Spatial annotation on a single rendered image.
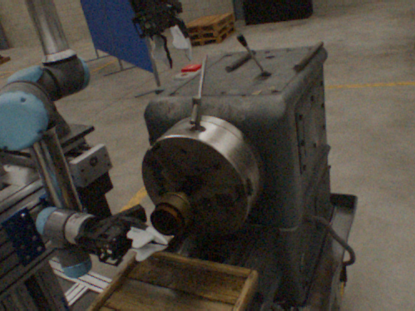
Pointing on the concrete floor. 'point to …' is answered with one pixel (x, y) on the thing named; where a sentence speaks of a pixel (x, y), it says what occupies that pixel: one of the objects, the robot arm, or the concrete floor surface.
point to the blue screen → (118, 36)
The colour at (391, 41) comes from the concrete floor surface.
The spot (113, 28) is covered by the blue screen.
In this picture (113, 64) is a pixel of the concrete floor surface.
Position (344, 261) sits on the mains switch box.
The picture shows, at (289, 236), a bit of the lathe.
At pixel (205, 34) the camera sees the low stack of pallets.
